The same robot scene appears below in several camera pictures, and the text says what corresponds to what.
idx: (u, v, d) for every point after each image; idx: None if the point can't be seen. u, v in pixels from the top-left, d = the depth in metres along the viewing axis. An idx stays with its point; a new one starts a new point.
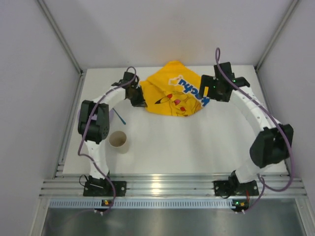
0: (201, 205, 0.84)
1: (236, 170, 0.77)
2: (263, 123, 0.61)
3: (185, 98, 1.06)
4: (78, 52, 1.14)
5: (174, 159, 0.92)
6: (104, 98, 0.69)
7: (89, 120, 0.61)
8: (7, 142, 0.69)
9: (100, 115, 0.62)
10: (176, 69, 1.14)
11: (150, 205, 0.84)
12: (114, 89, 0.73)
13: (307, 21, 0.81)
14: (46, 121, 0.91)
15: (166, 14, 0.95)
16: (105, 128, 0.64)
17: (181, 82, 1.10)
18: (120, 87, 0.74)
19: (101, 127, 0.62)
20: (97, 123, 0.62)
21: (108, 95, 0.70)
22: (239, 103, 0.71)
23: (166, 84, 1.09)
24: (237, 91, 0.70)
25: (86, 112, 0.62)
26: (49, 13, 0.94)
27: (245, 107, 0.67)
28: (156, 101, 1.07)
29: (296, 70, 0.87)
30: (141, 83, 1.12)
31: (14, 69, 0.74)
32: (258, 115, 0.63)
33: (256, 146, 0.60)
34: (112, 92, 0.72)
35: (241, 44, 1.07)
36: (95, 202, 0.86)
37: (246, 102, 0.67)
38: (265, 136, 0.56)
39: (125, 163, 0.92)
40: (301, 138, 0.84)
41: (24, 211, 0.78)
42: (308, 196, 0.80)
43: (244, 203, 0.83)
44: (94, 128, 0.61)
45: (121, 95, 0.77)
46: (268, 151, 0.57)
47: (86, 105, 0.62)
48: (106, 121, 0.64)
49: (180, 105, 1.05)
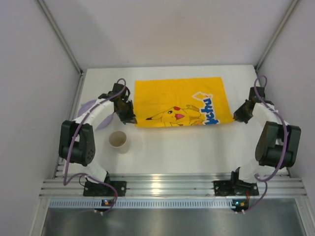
0: (200, 205, 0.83)
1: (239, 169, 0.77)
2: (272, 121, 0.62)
3: (191, 116, 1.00)
4: (78, 53, 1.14)
5: (174, 159, 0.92)
6: (88, 116, 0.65)
7: (73, 143, 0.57)
8: (7, 141, 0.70)
9: (82, 138, 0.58)
10: (206, 85, 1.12)
11: (150, 205, 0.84)
12: (100, 103, 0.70)
13: (306, 21, 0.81)
14: (46, 121, 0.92)
15: (166, 14, 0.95)
16: (89, 151, 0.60)
17: (207, 101, 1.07)
18: (107, 101, 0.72)
19: (84, 151, 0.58)
20: (80, 146, 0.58)
21: (93, 111, 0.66)
22: (259, 115, 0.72)
23: (189, 97, 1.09)
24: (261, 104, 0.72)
25: (68, 134, 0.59)
26: (50, 13, 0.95)
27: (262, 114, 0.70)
28: (146, 116, 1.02)
29: (296, 70, 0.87)
30: (137, 82, 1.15)
31: (14, 68, 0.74)
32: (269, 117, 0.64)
33: (260, 142, 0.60)
34: (98, 107, 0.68)
35: (241, 44, 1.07)
36: (95, 202, 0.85)
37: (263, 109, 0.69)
38: (270, 126, 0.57)
39: (125, 163, 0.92)
40: (301, 138, 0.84)
41: (25, 211, 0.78)
42: (308, 196, 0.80)
43: (244, 203, 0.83)
44: (78, 152, 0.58)
45: (110, 109, 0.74)
46: (269, 144, 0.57)
47: (68, 126, 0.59)
48: (91, 143, 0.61)
49: (179, 122, 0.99)
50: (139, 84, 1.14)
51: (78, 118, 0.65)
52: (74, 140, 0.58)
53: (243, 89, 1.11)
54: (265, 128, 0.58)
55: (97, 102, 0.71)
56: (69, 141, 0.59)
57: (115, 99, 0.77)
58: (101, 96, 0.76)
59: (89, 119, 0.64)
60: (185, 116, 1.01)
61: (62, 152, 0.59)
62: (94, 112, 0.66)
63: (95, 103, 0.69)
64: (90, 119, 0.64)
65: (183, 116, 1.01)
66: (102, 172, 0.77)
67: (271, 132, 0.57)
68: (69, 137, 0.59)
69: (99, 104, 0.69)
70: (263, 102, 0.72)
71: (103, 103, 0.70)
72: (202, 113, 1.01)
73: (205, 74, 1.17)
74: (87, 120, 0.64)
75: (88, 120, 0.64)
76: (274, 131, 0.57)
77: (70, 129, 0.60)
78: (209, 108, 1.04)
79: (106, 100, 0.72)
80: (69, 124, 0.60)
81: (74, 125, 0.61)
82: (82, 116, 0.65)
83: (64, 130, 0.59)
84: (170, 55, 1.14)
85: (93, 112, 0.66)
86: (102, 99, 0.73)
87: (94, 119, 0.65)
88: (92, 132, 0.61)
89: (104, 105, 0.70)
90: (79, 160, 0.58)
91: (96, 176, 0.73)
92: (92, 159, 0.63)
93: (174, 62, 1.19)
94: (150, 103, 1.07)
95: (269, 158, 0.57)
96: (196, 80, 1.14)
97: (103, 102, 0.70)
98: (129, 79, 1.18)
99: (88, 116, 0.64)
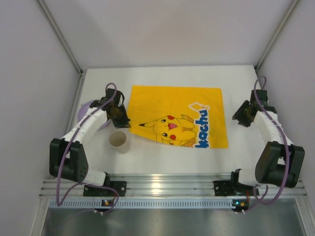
0: (200, 205, 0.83)
1: (240, 170, 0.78)
2: (275, 138, 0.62)
3: (184, 127, 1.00)
4: (78, 53, 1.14)
5: (174, 160, 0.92)
6: (78, 131, 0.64)
7: (63, 163, 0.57)
8: (7, 141, 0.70)
9: (73, 159, 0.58)
10: (205, 94, 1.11)
11: (150, 205, 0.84)
12: (91, 115, 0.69)
13: (307, 21, 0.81)
14: (46, 121, 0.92)
15: (166, 14, 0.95)
16: (81, 169, 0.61)
17: (203, 111, 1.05)
18: (99, 110, 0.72)
19: (76, 171, 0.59)
20: (71, 165, 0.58)
21: (83, 126, 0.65)
22: (260, 125, 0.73)
23: (185, 106, 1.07)
24: (262, 112, 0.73)
25: (57, 154, 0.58)
26: (50, 13, 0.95)
27: (264, 126, 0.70)
28: (140, 122, 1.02)
29: (296, 70, 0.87)
30: (135, 86, 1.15)
31: (14, 68, 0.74)
32: (272, 132, 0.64)
33: (261, 162, 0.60)
34: (89, 119, 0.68)
35: (241, 44, 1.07)
36: (95, 202, 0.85)
37: (266, 121, 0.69)
38: (272, 148, 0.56)
39: (125, 164, 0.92)
40: (301, 138, 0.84)
41: (25, 211, 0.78)
42: (308, 196, 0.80)
43: (244, 203, 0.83)
44: (69, 170, 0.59)
45: (102, 118, 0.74)
46: (270, 166, 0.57)
47: (57, 145, 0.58)
48: (82, 160, 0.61)
49: (171, 133, 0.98)
50: (135, 89, 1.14)
51: (68, 134, 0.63)
52: (64, 159, 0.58)
53: (243, 89, 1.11)
54: (267, 150, 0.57)
55: (87, 112, 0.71)
56: (59, 160, 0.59)
57: (108, 105, 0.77)
58: (93, 103, 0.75)
59: (79, 134, 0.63)
60: (178, 127, 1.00)
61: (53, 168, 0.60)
62: (84, 126, 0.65)
63: (86, 116, 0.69)
64: (80, 134, 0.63)
65: (176, 126, 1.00)
66: (100, 176, 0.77)
67: (273, 154, 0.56)
68: (59, 156, 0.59)
69: (89, 116, 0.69)
70: (264, 111, 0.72)
71: (94, 114, 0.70)
72: (196, 125, 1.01)
73: (204, 75, 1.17)
74: (78, 135, 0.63)
75: (78, 136, 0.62)
76: (277, 154, 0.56)
77: (59, 148, 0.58)
78: (204, 120, 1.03)
79: (97, 109, 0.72)
80: (57, 142, 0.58)
81: (63, 142, 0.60)
82: (72, 132, 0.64)
83: (53, 150, 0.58)
84: (170, 55, 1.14)
85: (83, 126, 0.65)
86: (93, 108, 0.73)
87: (84, 133, 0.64)
88: (82, 150, 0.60)
89: (96, 116, 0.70)
90: (70, 177, 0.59)
91: (95, 181, 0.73)
92: (85, 172, 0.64)
93: (174, 62, 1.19)
94: (145, 108, 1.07)
95: (269, 179, 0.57)
96: (194, 90, 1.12)
97: (94, 112, 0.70)
98: (129, 79, 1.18)
99: (78, 132, 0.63)
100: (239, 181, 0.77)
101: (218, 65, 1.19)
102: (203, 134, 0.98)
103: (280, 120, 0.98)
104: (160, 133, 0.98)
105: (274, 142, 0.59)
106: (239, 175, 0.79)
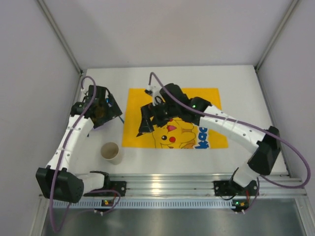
0: (200, 205, 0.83)
1: (235, 176, 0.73)
2: (253, 138, 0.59)
3: (183, 128, 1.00)
4: (78, 53, 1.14)
5: (174, 160, 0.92)
6: (64, 153, 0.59)
7: (53, 189, 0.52)
8: (7, 140, 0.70)
9: (64, 185, 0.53)
10: (204, 94, 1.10)
11: (150, 205, 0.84)
12: (74, 128, 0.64)
13: (307, 21, 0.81)
14: (46, 121, 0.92)
15: (166, 14, 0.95)
16: (77, 190, 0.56)
17: None
18: (80, 119, 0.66)
19: (70, 194, 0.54)
20: (64, 191, 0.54)
21: (66, 146, 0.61)
22: (214, 128, 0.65)
23: None
24: (204, 116, 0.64)
25: (46, 183, 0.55)
26: (49, 13, 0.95)
27: (223, 129, 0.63)
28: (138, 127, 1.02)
29: (296, 70, 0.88)
30: (131, 90, 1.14)
31: (14, 68, 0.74)
32: (243, 132, 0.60)
33: (257, 163, 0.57)
34: (72, 135, 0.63)
35: (241, 44, 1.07)
36: (94, 202, 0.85)
37: (222, 124, 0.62)
38: (264, 152, 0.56)
39: (125, 164, 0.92)
40: (301, 139, 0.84)
41: (24, 211, 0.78)
42: (308, 196, 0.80)
43: (244, 203, 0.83)
44: (63, 193, 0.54)
45: (88, 125, 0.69)
46: (270, 162, 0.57)
47: (44, 174, 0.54)
48: (75, 181, 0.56)
49: (170, 135, 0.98)
50: (133, 91, 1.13)
51: (52, 160, 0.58)
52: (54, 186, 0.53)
53: (243, 89, 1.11)
54: (261, 157, 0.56)
55: (69, 125, 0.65)
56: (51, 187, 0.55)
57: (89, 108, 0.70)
58: (74, 110, 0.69)
59: (65, 158, 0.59)
60: (178, 128, 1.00)
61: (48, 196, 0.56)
62: (68, 146, 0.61)
63: (68, 131, 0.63)
64: (66, 157, 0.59)
65: (175, 128, 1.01)
66: (98, 179, 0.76)
67: (267, 154, 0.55)
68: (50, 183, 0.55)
69: (72, 130, 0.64)
70: (207, 114, 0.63)
71: (77, 127, 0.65)
72: (195, 126, 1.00)
73: (204, 75, 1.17)
74: (63, 160, 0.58)
75: (64, 161, 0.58)
76: (269, 151, 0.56)
77: (47, 177, 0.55)
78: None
79: (78, 119, 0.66)
80: (44, 171, 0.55)
81: (49, 171, 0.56)
82: (55, 155, 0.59)
83: (41, 181, 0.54)
84: (169, 55, 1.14)
85: (67, 146, 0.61)
86: (75, 117, 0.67)
87: (71, 155, 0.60)
88: (71, 174, 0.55)
89: (79, 129, 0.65)
90: (67, 200, 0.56)
91: (94, 185, 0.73)
92: (83, 190, 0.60)
93: (174, 62, 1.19)
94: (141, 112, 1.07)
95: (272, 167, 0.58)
96: (191, 90, 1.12)
97: (76, 125, 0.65)
98: (129, 79, 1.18)
99: (64, 155, 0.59)
100: (243, 185, 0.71)
101: (218, 66, 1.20)
102: (202, 134, 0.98)
103: (281, 120, 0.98)
104: (159, 136, 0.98)
105: (261, 144, 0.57)
106: (237, 183, 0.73)
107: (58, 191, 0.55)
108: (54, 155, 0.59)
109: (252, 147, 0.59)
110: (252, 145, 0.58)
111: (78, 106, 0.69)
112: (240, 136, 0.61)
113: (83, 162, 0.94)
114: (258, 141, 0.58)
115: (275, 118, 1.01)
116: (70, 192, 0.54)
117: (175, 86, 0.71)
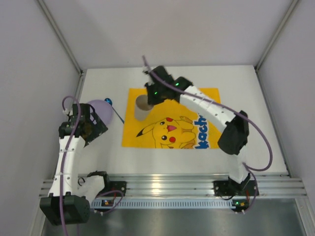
0: (201, 205, 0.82)
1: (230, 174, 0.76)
2: (222, 119, 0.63)
3: (184, 129, 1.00)
4: (78, 53, 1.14)
5: (174, 160, 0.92)
6: (63, 177, 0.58)
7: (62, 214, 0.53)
8: (7, 140, 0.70)
9: (71, 208, 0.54)
10: (204, 95, 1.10)
11: (150, 205, 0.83)
12: (67, 150, 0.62)
13: (307, 21, 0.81)
14: (46, 120, 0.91)
15: (166, 14, 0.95)
16: (84, 209, 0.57)
17: None
18: (71, 139, 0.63)
19: (79, 214, 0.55)
20: (72, 213, 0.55)
21: (64, 169, 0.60)
22: (191, 107, 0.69)
23: (184, 107, 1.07)
24: (184, 94, 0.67)
25: (52, 210, 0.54)
26: (50, 14, 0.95)
27: (199, 108, 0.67)
28: (138, 129, 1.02)
29: (296, 70, 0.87)
30: (131, 90, 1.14)
31: (14, 68, 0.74)
32: (215, 112, 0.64)
33: (224, 142, 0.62)
34: (67, 158, 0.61)
35: (241, 44, 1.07)
36: (95, 203, 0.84)
37: (199, 103, 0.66)
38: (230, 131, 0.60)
39: (124, 165, 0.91)
40: (301, 138, 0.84)
41: (24, 211, 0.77)
42: (308, 196, 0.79)
43: (244, 203, 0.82)
44: (72, 216, 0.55)
45: (81, 142, 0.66)
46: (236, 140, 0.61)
47: (48, 203, 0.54)
48: (81, 202, 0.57)
49: (170, 135, 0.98)
50: (132, 92, 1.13)
51: (53, 187, 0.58)
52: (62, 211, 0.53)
53: (243, 89, 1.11)
54: (228, 135, 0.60)
55: (61, 148, 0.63)
56: (57, 213, 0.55)
57: (78, 126, 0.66)
58: (62, 132, 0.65)
59: (66, 182, 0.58)
60: (178, 128, 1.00)
61: (56, 222, 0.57)
62: (66, 169, 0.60)
63: (62, 154, 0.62)
64: (67, 180, 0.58)
65: (176, 128, 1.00)
66: (99, 182, 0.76)
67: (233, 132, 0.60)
68: (56, 210, 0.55)
69: (66, 152, 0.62)
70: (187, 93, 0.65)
71: (70, 147, 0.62)
72: (195, 126, 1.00)
73: (204, 75, 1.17)
74: (64, 184, 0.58)
75: (66, 185, 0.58)
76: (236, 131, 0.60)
77: (51, 204, 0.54)
78: (202, 121, 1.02)
79: (69, 139, 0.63)
80: (47, 200, 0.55)
81: (53, 197, 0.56)
82: (55, 181, 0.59)
83: (47, 209, 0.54)
84: (169, 55, 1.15)
85: (65, 169, 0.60)
86: (65, 138, 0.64)
87: (71, 178, 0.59)
88: (77, 196, 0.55)
89: (73, 149, 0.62)
90: (77, 221, 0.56)
91: (97, 189, 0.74)
92: (89, 208, 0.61)
93: (174, 62, 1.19)
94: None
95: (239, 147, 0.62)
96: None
97: (69, 146, 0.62)
98: (129, 79, 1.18)
99: (64, 179, 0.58)
100: (238, 179, 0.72)
101: (218, 66, 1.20)
102: (203, 134, 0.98)
103: (281, 120, 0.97)
104: (159, 136, 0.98)
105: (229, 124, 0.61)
106: (234, 179, 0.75)
107: (67, 215, 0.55)
108: (54, 181, 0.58)
109: (221, 126, 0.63)
110: (221, 125, 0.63)
111: (66, 127, 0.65)
112: (212, 116, 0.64)
113: (83, 162, 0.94)
114: (227, 121, 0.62)
115: (276, 118, 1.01)
116: (79, 214, 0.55)
117: (160, 67, 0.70)
